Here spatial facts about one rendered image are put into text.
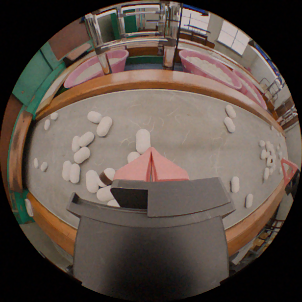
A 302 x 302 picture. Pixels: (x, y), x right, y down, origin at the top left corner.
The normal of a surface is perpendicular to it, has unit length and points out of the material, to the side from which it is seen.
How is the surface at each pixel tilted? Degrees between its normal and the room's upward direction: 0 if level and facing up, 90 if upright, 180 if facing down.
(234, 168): 0
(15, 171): 67
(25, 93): 90
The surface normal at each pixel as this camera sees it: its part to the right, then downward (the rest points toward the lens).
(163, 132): 0.00, -0.23
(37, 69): 1.00, 0.00
